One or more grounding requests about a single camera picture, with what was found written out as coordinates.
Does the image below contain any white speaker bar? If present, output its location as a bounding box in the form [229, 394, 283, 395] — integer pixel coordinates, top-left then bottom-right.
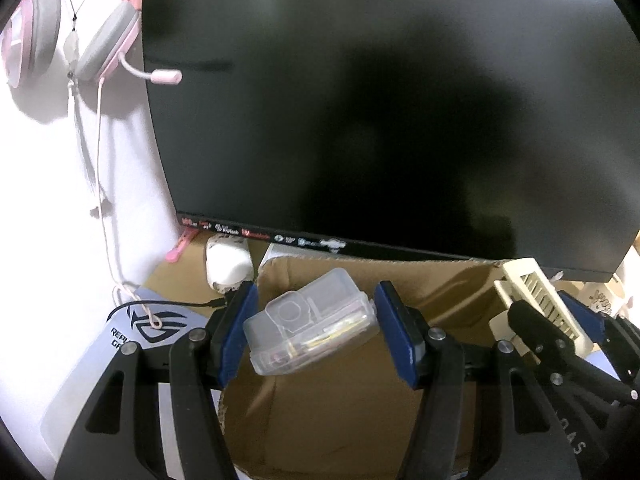
[260, 242, 321, 268]

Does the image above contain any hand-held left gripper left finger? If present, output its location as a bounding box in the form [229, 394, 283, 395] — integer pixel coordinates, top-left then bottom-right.
[52, 280, 261, 480]

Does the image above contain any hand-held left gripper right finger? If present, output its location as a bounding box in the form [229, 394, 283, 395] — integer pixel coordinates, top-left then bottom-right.
[375, 280, 583, 480]

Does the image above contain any grey printed mouse pad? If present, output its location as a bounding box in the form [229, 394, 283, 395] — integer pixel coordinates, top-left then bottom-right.
[42, 285, 231, 467]

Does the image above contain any pink plastic clip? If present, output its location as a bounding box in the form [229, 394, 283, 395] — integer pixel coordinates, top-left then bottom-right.
[165, 227, 198, 264]

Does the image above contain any black computer monitor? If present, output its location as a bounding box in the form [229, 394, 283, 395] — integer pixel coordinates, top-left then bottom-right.
[141, 0, 640, 283]

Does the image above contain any brown cardboard box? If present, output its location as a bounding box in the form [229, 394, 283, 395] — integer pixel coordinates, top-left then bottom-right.
[150, 240, 556, 480]

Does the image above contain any white rounded pouch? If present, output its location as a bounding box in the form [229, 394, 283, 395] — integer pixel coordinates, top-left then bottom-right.
[205, 234, 255, 295]

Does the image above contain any pink and grey headset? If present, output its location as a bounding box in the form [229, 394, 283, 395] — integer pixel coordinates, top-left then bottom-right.
[0, 0, 183, 88]

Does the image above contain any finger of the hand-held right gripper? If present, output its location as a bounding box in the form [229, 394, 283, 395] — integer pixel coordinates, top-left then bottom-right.
[507, 300, 632, 407]
[557, 290, 640, 387]

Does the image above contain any black cable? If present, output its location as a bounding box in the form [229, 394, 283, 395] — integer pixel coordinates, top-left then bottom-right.
[107, 297, 229, 322]

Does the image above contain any clear plastic storage box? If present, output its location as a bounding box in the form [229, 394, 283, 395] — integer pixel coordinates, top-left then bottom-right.
[242, 267, 381, 376]

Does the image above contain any cream ribbed plastic holder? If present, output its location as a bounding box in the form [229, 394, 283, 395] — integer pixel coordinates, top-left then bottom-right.
[487, 257, 593, 359]

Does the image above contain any cream printed mug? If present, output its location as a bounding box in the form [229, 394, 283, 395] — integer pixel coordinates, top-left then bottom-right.
[585, 260, 640, 322]

